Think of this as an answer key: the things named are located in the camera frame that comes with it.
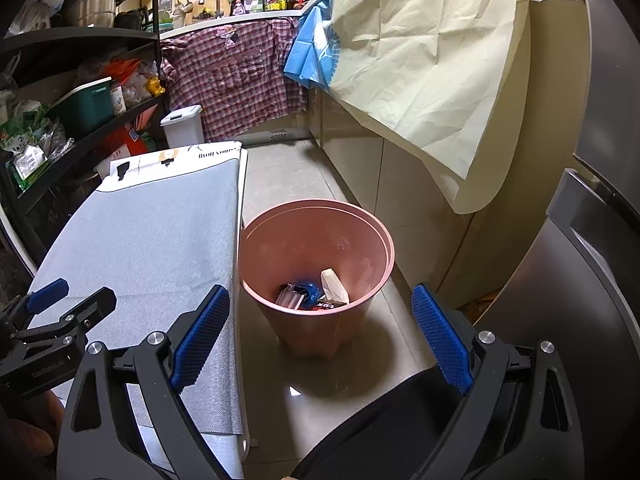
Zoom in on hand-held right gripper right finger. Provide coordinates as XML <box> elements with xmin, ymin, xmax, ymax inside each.
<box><xmin>411</xmin><ymin>283</ymin><xmax>586</xmax><ymax>480</ymax></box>

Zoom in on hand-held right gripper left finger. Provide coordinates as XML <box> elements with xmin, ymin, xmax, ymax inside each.
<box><xmin>56</xmin><ymin>284</ymin><xmax>232</xmax><ymax>480</ymax></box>

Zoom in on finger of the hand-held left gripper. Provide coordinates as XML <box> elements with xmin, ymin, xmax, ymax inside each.
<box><xmin>0</xmin><ymin>279</ymin><xmax>70</xmax><ymax>321</ymax></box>
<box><xmin>12</xmin><ymin>287</ymin><xmax>118</xmax><ymax>356</ymax></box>

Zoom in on clear plastic wrapper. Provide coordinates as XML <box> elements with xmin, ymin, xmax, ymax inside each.
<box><xmin>277</xmin><ymin>284</ymin><xmax>306</xmax><ymax>309</ymax></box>

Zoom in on pink trash bin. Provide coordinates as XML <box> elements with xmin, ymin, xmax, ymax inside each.
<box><xmin>240</xmin><ymin>200</ymin><xmax>396</xmax><ymax>359</ymax></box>

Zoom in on torn white paper bag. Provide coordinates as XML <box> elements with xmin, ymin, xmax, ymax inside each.
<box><xmin>320</xmin><ymin>267</ymin><xmax>351</xmax><ymax>306</ymax></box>

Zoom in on person's left hand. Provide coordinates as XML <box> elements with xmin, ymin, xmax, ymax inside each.
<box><xmin>0</xmin><ymin>387</ymin><xmax>66</xmax><ymax>461</ymax></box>

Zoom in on grey covered ironing board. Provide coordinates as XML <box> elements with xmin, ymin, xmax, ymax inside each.
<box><xmin>22</xmin><ymin>142</ymin><xmax>251</xmax><ymax>466</ymax></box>

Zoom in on green white food packets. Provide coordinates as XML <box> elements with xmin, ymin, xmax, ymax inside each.
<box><xmin>0</xmin><ymin>102</ymin><xmax>73</xmax><ymax>186</ymax></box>

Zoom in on red printed bag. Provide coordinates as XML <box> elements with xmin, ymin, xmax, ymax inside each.
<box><xmin>107</xmin><ymin>125</ymin><xmax>156</xmax><ymax>156</ymax></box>

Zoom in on green storage box white lid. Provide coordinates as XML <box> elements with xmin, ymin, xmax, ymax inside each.
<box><xmin>47</xmin><ymin>77</ymin><xmax>115</xmax><ymax>138</ymax></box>

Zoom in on white lidded bin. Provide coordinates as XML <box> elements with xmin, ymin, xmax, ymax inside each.
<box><xmin>160</xmin><ymin>105</ymin><xmax>206</xmax><ymax>150</ymax></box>

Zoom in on orange plastic bag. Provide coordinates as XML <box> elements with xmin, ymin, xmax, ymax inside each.
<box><xmin>107</xmin><ymin>57</ymin><xmax>141</xmax><ymax>86</ymax></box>

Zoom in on black metal shelf rack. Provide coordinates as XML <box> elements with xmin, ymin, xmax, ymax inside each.
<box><xmin>0</xmin><ymin>0</ymin><xmax>173</xmax><ymax>271</ymax></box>

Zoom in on red plaid shirt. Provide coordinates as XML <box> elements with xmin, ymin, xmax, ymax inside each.
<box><xmin>161</xmin><ymin>16</ymin><xmax>310</xmax><ymax>143</ymax></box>

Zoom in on cream cloth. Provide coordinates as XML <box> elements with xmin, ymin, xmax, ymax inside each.
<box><xmin>320</xmin><ymin>0</ymin><xmax>533</xmax><ymax>216</ymax></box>

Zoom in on stainless steel pot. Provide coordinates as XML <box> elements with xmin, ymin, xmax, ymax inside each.
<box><xmin>65</xmin><ymin>0</ymin><xmax>121</xmax><ymax>28</ymax></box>

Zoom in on blue patterned cloth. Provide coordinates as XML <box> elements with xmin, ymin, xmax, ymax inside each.
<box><xmin>283</xmin><ymin>2</ymin><xmax>341</xmax><ymax>93</ymax></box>

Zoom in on white kitchen countertop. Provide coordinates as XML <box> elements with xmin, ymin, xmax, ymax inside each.
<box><xmin>160</xmin><ymin>7</ymin><xmax>321</xmax><ymax>41</ymax></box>

